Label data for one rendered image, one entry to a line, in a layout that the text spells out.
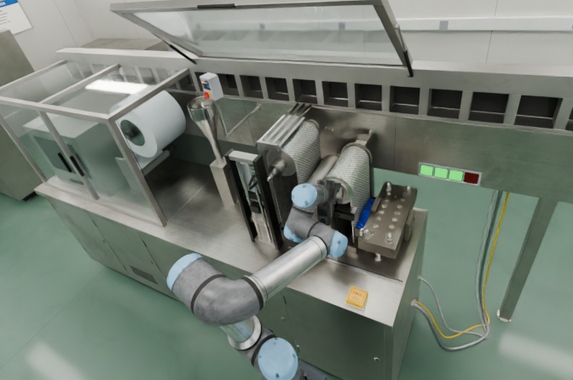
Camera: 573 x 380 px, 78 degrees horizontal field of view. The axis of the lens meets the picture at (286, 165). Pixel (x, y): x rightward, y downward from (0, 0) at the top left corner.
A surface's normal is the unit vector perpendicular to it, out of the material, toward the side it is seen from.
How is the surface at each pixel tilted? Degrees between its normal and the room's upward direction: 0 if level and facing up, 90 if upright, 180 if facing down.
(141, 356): 0
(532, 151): 90
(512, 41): 90
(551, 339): 0
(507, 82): 90
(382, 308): 0
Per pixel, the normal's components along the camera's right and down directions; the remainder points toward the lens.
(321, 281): -0.15, -0.79
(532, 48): -0.47, 0.58
